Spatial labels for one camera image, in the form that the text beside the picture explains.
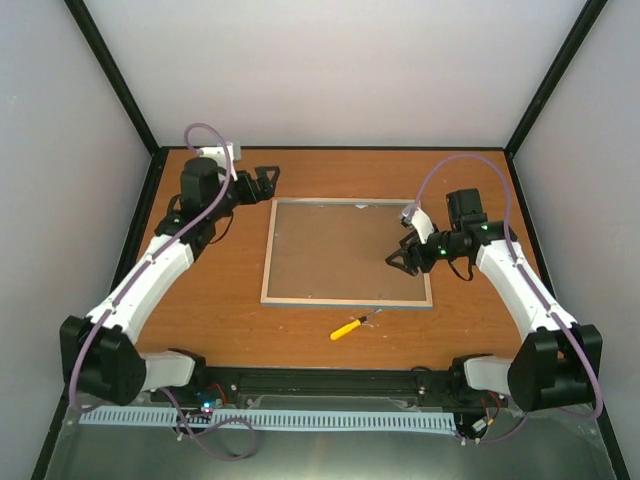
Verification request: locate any blue picture frame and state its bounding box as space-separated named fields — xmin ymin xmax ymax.
xmin=259 ymin=197 xmax=434 ymax=312

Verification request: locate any yellow handled screwdriver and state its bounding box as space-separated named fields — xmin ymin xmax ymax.
xmin=329 ymin=308 xmax=382 ymax=341

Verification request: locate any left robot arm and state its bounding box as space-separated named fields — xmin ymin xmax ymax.
xmin=60 ymin=156 xmax=280 ymax=407

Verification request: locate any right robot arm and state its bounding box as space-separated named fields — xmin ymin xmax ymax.
xmin=385 ymin=189 xmax=604 ymax=417

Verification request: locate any small lit circuit board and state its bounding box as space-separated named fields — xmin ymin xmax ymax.
xmin=194 ymin=383 xmax=227 ymax=414

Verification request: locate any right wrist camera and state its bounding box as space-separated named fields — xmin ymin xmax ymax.
xmin=399 ymin=203 xmax=435 ymax=244

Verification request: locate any brown frame backing board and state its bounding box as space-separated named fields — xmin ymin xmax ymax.
xmin=267 ymin=201 xmax=427 ymax=304

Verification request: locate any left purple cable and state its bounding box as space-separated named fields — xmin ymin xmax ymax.
xmin=67 ymin=122 xmax=261 ymax=461

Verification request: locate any purple cable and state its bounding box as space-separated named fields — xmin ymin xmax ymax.
xmin=414 ymin=153 xmax=606 ymax=446
xmin=67 ymin=122 xmax=261 ymax=461

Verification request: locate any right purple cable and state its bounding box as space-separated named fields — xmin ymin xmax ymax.
xmin=414 ymin=153 xmax=606 ymax=446

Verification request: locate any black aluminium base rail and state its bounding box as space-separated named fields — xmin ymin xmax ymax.
xmin=169 ymin=367 xmax=506 ymax=411

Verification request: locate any blue slotted cable duct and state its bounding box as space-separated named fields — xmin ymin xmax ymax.
xmin=79 ymin=406 xmax=456 ymax=435

